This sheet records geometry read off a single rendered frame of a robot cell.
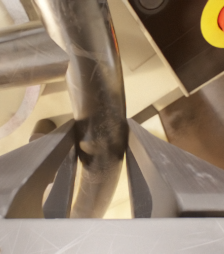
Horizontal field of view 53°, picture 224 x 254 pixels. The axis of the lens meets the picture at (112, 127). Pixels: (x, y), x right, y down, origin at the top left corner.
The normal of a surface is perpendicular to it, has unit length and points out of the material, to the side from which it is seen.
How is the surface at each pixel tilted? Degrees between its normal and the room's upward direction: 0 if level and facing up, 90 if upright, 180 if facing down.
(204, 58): 90
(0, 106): 119
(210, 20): 90
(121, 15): 90
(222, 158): 0
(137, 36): 90
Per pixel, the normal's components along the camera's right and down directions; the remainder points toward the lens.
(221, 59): 0.02, 0.58
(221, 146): -0.62, -0.64
